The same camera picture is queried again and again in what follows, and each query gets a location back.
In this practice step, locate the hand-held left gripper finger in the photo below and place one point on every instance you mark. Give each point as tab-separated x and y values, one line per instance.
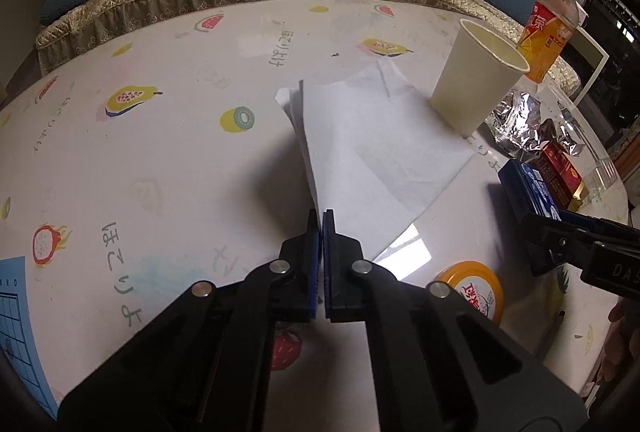
327	262
315	262

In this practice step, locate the red cigarette box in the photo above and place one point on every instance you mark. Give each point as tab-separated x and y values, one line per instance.
560	171

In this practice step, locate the clear plastic packaging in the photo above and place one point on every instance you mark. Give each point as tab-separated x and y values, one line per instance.
602	169

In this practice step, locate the orange drink bottle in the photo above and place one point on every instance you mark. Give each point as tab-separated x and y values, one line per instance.
542	36

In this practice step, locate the person's right hand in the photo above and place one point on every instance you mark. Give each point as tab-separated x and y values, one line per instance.
620	342

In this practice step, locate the silver foil bag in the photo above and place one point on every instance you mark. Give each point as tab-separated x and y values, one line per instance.
515	121

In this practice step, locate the white paper sheet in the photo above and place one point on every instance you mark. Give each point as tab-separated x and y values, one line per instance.
375	151

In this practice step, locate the white side table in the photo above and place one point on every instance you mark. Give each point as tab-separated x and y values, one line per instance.
592	56

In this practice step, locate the white paper cup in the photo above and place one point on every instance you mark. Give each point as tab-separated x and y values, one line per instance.
470	86

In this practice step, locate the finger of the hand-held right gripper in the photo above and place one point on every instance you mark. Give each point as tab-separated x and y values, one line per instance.
550	242
600	224

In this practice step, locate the dark blue box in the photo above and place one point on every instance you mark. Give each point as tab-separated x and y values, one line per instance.
527	187

